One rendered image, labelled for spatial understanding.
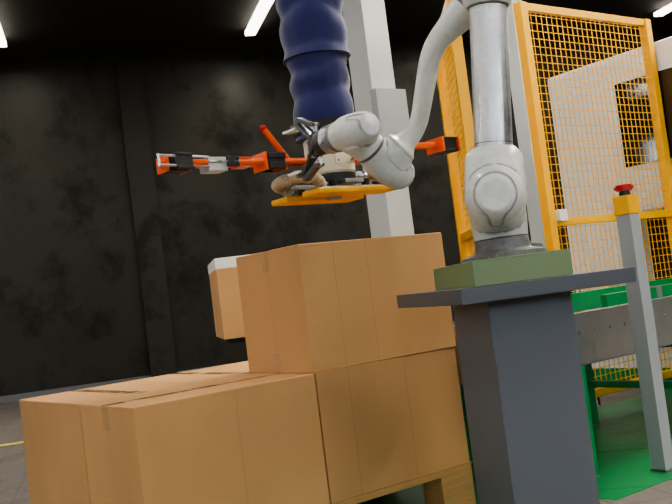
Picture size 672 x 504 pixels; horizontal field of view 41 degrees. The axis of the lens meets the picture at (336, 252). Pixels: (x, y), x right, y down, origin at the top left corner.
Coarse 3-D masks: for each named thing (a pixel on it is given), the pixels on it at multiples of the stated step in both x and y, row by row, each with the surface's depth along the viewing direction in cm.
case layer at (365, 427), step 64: (128, 384) 324; (192, 384) 289; (256, 384) 261; (320, 384) 274; (384, 384) 289; (448, 384) 306; (64, 448) 283; (128, 448) 242; (192, 448) 247; (256, 448) 259; (320, 448) 272; (384, 448) 286; (448, 448) 302
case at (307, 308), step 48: (384, 240) 296; (432, 240) 308; (240, 288) 307; (288, 288) 282; (336, 288) 283; (384, 288) 293; (432, 288) 305; (288, 336) 284; (336, 336) 281; (384, 336) 291; (432, 336) 303
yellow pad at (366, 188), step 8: (336, 184) 298; (368, 184) 304; (376, 184) 306; (304, 192) 296; (312, 192) 292; (320, 192) 290; (328, 192) 292; (336, 192) 294; (344, 192) 297; (352, 192) 300; (360, 192) 303; (368, 192) 306; (376, 192) 310; (384, 192) 313
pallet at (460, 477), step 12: (456, 468) 303; (468, 468) 307; (408, 480) 291; (420, 480) 293; (432, 480) 302; (444, 480) 300; (456, 480) 303; (468, 480) 306; (372, 492) 281; (384, 492) 284; (432, 492) 303; (444, 492) 299; (456, 492) 302; (468, 492) 305
